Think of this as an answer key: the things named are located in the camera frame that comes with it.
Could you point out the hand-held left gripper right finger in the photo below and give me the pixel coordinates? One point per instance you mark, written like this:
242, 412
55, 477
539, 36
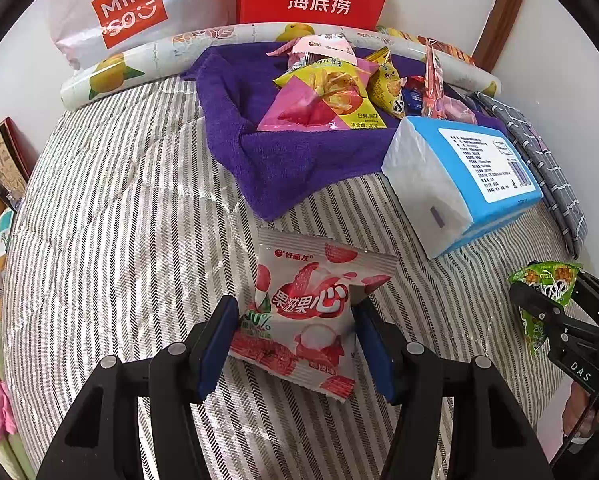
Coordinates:
377, 360

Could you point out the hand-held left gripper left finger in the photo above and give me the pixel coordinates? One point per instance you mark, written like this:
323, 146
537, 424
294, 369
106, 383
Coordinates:
217, 355

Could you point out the green snack packet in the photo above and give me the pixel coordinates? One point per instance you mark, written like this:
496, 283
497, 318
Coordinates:
549, 277

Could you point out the pink white gummy packet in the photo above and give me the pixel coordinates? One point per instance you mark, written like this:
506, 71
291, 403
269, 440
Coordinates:
299, 300

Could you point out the small pink snack packet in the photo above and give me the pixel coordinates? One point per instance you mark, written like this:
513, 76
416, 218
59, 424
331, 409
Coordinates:
459, 110

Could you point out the small blue snack packet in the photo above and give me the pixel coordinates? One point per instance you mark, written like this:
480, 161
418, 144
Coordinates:
413, 101

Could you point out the pink yellow chips packet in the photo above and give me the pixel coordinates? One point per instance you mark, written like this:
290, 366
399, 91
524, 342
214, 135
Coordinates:
319, 95

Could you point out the red snack packet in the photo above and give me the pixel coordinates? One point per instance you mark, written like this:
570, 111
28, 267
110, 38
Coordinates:
414, 82

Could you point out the pale pink pastry packet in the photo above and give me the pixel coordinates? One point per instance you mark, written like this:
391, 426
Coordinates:
324, 47

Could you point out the person's right hand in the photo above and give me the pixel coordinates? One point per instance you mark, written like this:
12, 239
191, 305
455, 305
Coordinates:
582, 417

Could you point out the grey checked cloth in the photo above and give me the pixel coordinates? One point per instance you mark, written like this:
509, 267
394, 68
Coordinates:
544, 160

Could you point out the striped quilt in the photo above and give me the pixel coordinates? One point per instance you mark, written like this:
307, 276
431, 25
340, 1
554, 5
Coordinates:
129, 210

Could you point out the blue tissue pack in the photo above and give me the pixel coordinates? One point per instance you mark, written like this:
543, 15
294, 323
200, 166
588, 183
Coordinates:
479, 170

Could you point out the teal white box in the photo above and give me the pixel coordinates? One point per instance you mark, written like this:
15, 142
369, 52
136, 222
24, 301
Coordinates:
3, 235

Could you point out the orange snack packet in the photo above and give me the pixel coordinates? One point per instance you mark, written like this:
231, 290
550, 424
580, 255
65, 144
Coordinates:
454, 52

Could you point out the illustrated book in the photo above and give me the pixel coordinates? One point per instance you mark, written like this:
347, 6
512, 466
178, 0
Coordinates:
4, 160

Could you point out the lemon print paper roll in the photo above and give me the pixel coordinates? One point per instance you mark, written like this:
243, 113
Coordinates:
154, 50

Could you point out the white plastic shopping bag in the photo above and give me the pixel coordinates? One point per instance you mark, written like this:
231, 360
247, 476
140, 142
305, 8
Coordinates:
79, 20

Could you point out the brown wooden door frame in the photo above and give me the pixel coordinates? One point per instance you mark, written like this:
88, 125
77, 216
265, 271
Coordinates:
504, 10

